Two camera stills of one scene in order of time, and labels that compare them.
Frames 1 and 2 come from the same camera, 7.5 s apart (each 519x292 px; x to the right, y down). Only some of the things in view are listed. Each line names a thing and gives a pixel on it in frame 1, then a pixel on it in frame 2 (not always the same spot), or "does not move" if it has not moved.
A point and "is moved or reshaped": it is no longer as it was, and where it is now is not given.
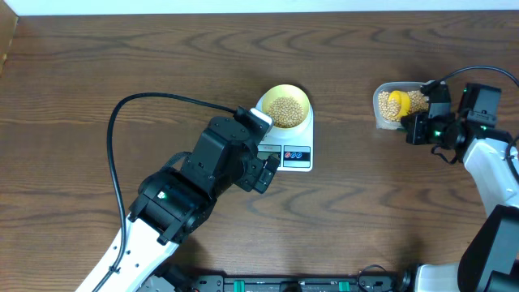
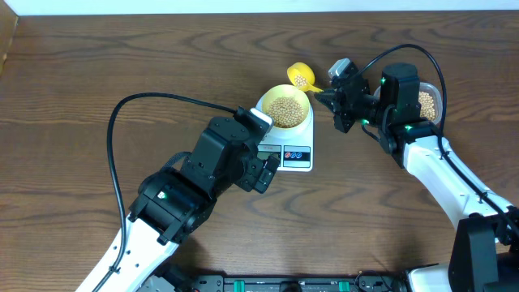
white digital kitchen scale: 294,148 does not move
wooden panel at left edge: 8,23 does not move
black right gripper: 417,129 -> 336,101
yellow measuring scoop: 405,100 is moved or reshaped
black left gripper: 262,174 does not move
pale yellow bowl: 287,105 does not move
